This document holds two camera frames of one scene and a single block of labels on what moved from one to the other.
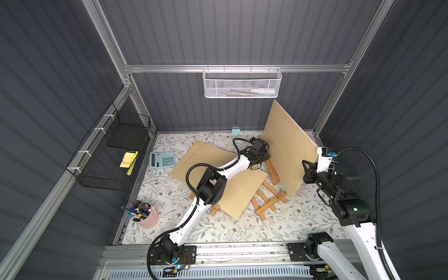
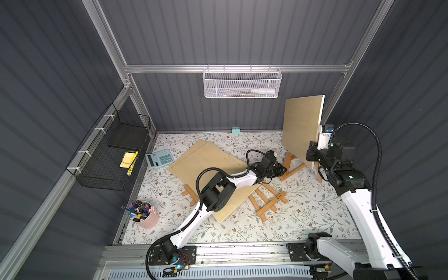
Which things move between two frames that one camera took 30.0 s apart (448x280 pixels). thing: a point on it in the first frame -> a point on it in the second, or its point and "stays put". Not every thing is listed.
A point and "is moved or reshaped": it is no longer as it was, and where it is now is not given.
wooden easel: x=280 y=196 stays put
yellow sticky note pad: x=126 y=160 stays put
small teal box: x=235 y=130 stays put
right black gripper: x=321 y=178 -> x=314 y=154
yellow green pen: x=130 y=169 stays put
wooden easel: x=274 y=175 is moved or reshaped
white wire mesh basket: x=242 y=83 stays put
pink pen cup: x=143 y=213 stays put
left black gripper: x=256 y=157 -> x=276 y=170
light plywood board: x=287 y=145 -> x=302 y=119
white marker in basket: x=263 y=91 stays put
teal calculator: x=162 y=159 stays put
